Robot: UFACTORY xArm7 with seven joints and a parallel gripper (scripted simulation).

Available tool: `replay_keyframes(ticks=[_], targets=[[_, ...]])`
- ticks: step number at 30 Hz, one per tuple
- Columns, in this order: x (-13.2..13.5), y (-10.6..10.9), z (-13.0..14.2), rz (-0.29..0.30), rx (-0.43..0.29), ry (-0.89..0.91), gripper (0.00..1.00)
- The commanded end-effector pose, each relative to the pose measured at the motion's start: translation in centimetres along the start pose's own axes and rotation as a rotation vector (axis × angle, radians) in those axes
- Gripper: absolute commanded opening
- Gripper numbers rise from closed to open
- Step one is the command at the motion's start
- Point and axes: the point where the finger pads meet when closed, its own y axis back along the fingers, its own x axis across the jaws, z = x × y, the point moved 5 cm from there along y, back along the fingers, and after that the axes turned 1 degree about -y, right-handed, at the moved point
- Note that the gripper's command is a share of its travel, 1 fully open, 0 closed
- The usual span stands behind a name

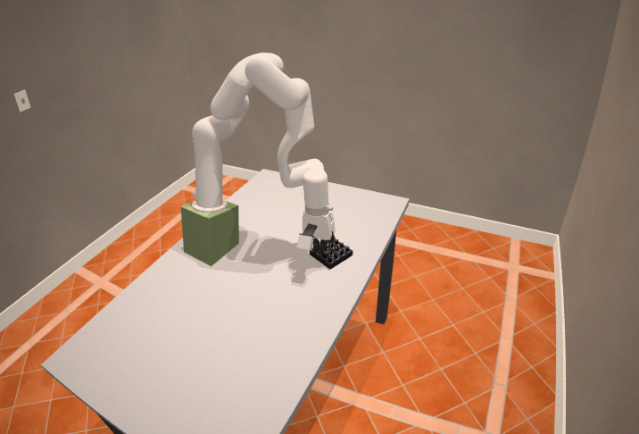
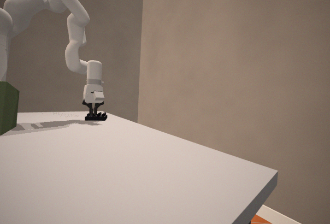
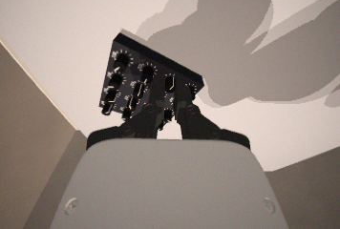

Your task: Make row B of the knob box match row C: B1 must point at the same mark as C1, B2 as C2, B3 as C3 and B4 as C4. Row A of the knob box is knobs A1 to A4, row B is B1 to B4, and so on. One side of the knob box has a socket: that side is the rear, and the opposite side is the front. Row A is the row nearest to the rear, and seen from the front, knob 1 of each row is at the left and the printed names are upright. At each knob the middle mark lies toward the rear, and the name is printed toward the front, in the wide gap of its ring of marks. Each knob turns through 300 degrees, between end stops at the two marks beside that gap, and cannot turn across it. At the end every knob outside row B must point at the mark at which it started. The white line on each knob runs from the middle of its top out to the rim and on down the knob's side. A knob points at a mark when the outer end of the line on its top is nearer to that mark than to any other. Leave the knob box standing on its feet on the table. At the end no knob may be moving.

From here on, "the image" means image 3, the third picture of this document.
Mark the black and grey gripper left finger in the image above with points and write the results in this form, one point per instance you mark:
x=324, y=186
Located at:
x=141, y=125

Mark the black knob box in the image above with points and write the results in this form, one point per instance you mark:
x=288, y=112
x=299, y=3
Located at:
x=132, y=69

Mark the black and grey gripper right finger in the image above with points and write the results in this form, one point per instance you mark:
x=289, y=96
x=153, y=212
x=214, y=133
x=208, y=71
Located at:
x=194, y=125

